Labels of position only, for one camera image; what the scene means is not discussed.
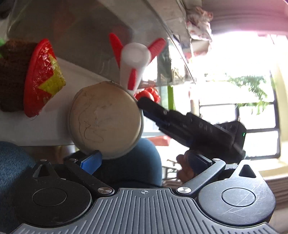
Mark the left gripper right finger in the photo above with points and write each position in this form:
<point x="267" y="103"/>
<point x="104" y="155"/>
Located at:
<point x="206" y="170"/>

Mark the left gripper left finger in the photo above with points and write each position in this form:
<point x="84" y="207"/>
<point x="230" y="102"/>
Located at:
<point x="80" y="168"/>

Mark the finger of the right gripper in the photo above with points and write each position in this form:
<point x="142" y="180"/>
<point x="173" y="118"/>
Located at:
<point x="155" y="112"/>

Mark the round beige compact case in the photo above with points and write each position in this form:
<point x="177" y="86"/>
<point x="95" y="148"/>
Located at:
<point x="105" y="117"/>

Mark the white red foam rocket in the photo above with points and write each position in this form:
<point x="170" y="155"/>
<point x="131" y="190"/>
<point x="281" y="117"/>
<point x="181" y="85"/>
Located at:
<point x="132" y="60"/>

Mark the green plastic box lid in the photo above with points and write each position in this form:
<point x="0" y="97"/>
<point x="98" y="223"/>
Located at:
<point x="170" y="94"/>

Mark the person's hand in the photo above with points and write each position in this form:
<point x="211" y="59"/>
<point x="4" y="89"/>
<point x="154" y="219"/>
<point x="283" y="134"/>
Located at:
<point x="186" y="173"/>

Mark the small red toy pumpkin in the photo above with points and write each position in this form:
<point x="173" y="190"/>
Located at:
<point x="154" y="92"/>

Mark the red toy tomato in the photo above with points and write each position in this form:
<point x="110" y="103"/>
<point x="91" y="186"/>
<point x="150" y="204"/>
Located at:
<point x="144" y="94"/>

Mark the crocheted doll red hat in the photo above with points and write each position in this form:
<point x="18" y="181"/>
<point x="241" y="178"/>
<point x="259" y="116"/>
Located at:
<point x="30" y="76"/>

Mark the pink floral cloth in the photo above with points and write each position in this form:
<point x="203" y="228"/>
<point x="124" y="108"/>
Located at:
<point x="198" y="23"/>

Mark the smoky transparent storage bin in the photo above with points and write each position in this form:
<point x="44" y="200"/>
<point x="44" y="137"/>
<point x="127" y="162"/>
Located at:
<point x="79" y="30"/>

